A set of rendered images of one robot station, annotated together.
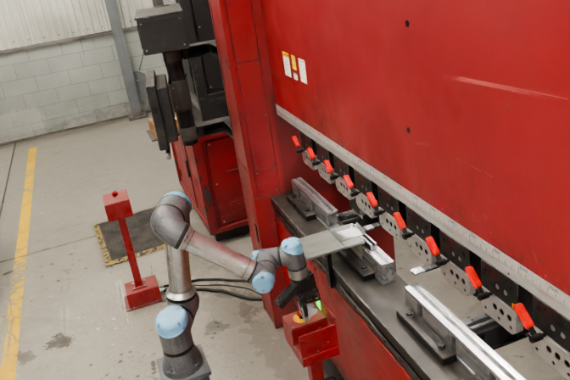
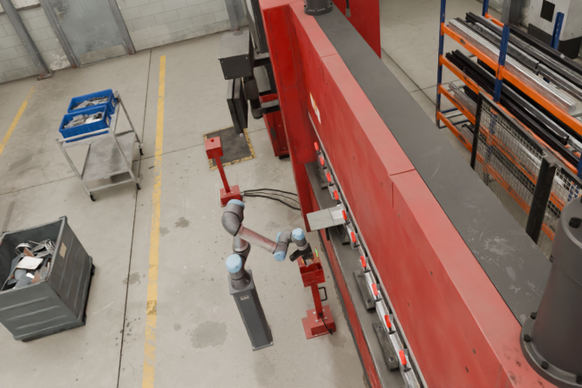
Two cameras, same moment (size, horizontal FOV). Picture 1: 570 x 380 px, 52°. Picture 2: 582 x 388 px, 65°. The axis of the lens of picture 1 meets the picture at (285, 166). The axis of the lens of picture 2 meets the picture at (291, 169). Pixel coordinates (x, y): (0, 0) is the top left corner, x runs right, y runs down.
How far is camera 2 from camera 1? 126 cm
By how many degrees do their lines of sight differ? 20
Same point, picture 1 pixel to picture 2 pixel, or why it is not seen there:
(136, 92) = (234, 13)
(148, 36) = (227, 69)
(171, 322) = (233, 265)
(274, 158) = (307, 142)
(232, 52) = (280, 82)
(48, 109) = (172, 25)
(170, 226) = (230, 226)
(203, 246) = (248, 236)
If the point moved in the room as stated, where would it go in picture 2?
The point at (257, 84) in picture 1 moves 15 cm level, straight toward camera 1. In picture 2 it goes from (296, 100) to (295, 110)
